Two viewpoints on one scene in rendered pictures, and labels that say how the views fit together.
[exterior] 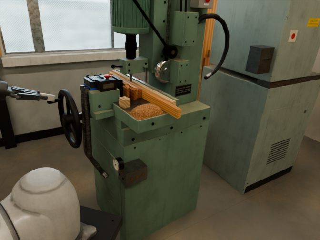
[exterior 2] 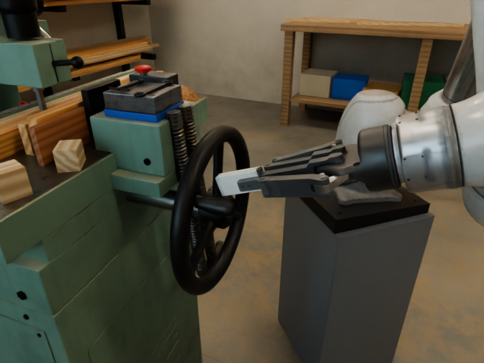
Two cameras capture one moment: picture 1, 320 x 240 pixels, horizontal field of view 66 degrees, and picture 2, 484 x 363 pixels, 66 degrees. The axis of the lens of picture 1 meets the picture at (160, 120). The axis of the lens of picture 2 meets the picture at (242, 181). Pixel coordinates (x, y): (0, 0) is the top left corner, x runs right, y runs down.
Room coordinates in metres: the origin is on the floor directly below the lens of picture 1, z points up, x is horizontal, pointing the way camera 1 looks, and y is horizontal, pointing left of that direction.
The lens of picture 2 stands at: (1.31, 0.92, 1.16)
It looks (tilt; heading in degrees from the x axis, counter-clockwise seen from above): 28 degrees down; 237
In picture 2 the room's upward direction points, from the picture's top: straight up
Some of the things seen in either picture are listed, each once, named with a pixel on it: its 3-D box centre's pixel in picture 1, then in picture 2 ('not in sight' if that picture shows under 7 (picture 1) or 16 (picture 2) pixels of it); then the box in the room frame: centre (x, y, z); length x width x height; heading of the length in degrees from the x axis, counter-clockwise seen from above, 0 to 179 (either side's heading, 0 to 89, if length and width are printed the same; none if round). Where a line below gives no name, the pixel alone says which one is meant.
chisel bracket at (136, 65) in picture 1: (134, 66); (24, 65); (1.26, 0.15, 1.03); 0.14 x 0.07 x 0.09; 127
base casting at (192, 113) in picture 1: (149, 110); (21, 190); (1.33, 0.07, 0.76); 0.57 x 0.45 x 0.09; 127
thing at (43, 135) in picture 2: (116, 87); (88, 122); (1.19, 0.23, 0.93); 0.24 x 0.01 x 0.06; 37
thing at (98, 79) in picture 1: (99, 81); (148, 92); (1.10, 0.29, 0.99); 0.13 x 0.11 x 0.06; 37
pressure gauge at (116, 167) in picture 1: (119, 165); not in sight; (0.92, 0.18, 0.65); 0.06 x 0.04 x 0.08; 37
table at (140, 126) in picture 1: (116, 101); (114, 149); (1.15, 0.22, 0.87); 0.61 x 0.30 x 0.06; 37
